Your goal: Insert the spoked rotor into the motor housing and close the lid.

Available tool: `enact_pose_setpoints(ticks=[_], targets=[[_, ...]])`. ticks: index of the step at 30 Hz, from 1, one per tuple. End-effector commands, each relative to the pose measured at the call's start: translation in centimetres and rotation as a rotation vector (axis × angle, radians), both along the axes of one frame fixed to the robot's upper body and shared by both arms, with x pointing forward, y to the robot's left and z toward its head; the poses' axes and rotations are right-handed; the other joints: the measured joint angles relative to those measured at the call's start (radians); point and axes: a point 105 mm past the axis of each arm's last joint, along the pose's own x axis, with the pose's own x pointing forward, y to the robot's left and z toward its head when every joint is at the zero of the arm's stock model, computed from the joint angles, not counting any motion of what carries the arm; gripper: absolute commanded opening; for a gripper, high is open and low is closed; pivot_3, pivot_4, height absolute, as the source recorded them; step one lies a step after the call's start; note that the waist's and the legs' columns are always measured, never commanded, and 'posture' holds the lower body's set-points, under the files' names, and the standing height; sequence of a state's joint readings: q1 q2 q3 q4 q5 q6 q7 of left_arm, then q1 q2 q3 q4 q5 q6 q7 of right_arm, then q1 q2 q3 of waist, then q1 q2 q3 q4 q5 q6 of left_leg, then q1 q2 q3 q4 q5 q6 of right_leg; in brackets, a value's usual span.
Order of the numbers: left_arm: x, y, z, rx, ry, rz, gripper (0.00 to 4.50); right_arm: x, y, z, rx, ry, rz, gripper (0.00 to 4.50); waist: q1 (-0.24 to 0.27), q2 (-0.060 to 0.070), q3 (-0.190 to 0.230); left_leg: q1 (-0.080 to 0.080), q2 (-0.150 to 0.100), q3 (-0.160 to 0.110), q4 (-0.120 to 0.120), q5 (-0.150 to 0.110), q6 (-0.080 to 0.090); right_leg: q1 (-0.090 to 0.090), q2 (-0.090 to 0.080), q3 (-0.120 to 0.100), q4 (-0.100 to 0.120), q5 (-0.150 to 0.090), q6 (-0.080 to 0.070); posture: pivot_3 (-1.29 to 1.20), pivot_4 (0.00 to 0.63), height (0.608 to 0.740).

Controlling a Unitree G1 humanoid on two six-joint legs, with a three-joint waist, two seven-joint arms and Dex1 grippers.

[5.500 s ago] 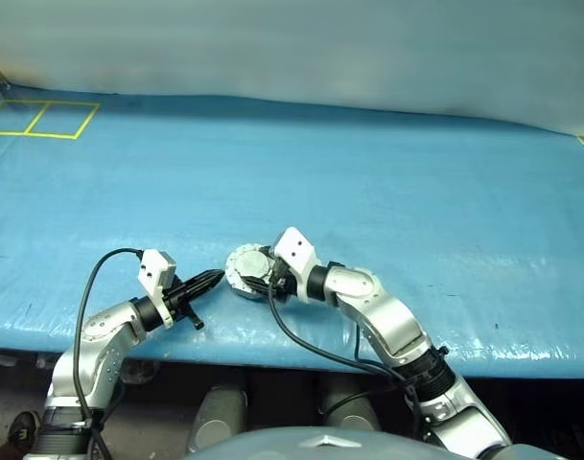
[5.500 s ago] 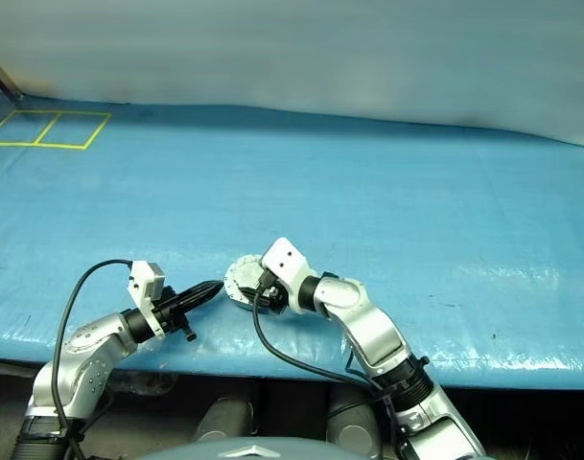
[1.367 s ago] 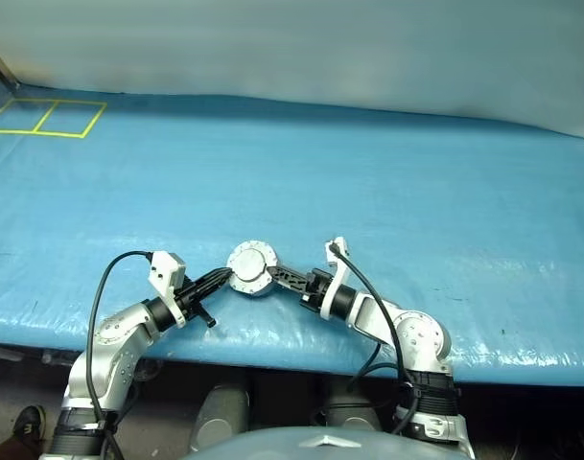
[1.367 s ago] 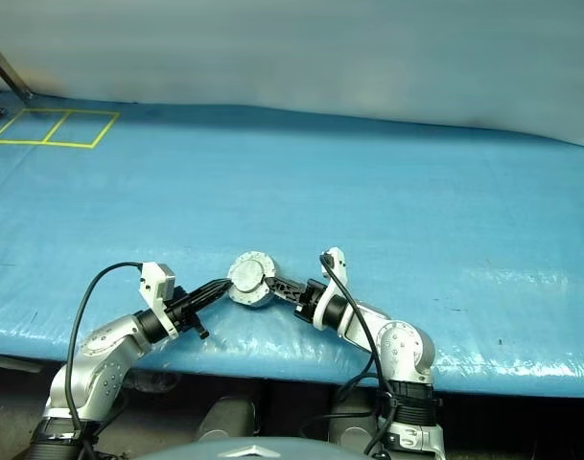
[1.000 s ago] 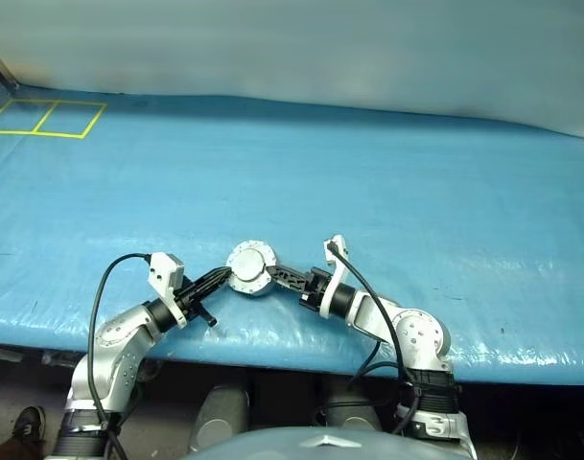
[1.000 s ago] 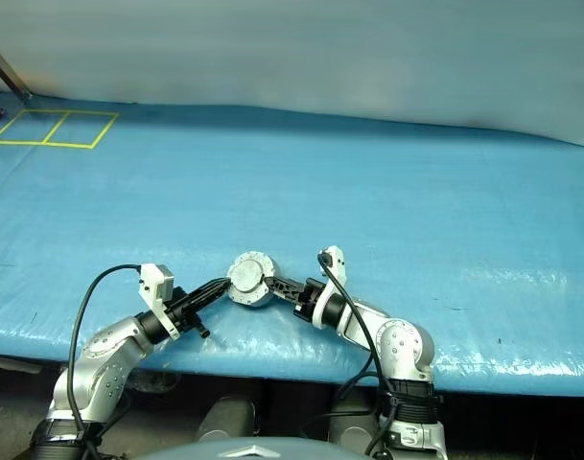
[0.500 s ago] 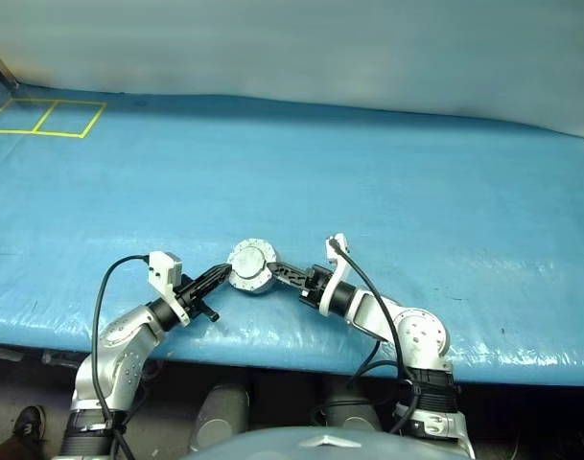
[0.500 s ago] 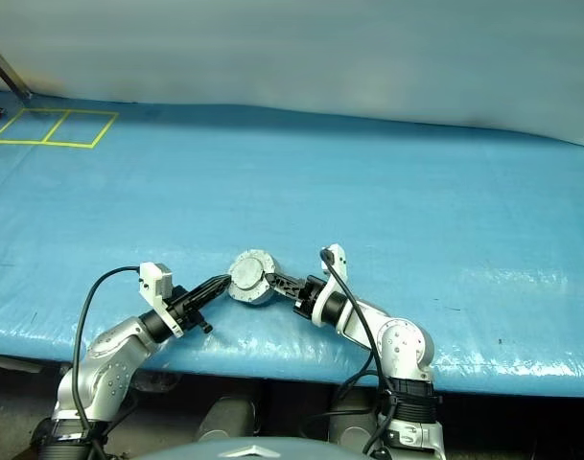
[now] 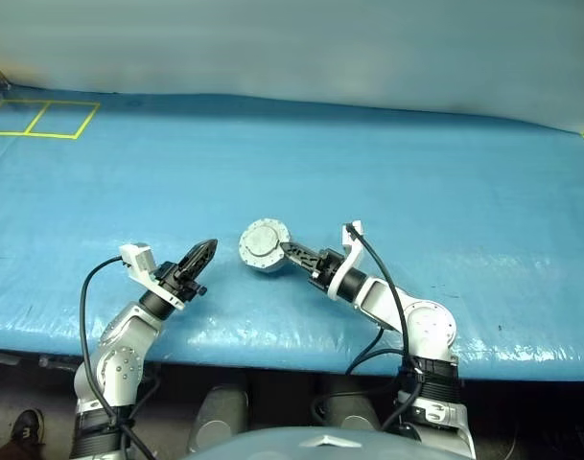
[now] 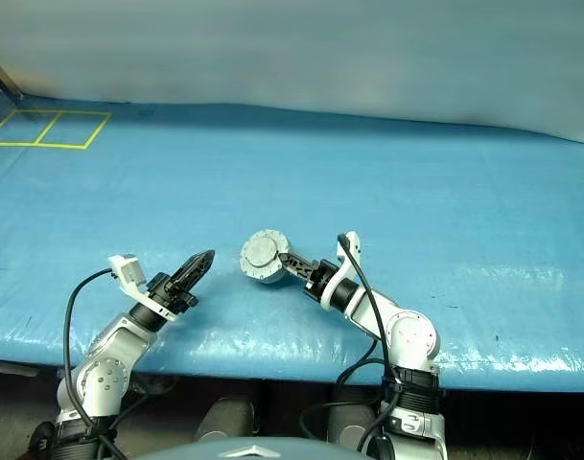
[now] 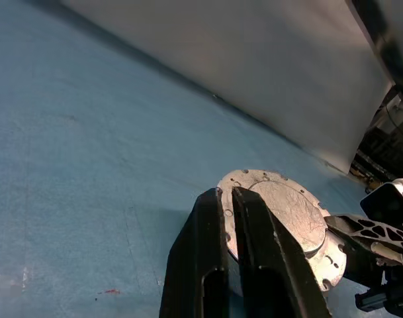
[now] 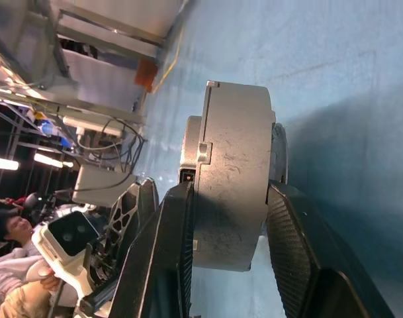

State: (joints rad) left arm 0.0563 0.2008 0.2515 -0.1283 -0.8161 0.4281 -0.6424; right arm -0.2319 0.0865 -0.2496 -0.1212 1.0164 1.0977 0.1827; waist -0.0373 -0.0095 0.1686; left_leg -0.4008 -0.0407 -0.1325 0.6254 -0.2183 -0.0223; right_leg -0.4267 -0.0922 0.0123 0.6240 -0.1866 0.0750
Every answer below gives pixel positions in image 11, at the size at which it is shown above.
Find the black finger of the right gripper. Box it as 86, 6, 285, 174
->
339, 237, 392, 288
323, 213, 403, 258

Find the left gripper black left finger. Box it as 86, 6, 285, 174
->
158, 187, 231, 318

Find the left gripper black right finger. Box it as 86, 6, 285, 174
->
230, 185, 333, 318

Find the silver round motor lid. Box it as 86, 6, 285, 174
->
216, 168, 348, 293

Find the dark background equipment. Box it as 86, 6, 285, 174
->
348, 0, 403, 195

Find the white backdrop panel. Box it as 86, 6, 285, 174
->
60, 0, 392, 176

